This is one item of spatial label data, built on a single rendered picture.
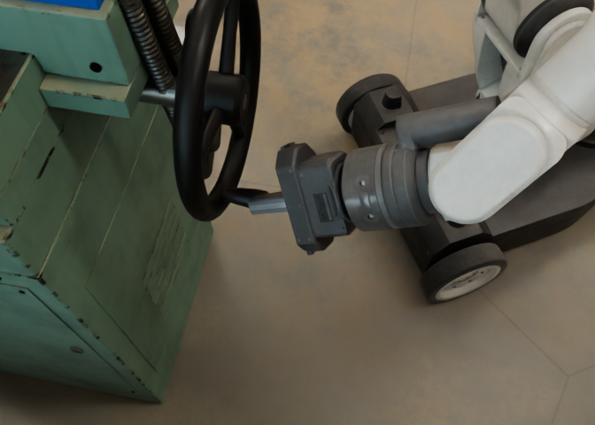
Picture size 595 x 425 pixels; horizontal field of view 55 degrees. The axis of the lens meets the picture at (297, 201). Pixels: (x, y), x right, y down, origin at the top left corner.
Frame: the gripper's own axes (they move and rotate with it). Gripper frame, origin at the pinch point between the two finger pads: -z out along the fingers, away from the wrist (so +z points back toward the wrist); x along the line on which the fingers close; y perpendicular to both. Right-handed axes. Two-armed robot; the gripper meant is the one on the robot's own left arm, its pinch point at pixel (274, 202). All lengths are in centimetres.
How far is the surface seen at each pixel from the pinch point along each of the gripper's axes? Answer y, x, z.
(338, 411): -40, -60, -26
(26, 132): 15.0, 15.1, -16.9
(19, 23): 14.7, 25.0, -12.4
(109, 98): 9.9, 16.1, -9.3
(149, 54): 5.8, 19.4, -5.9
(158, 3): 3.8, 24.0, -4.3
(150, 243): -16.0, -8.5, -38.4
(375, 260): -71, -38, -23
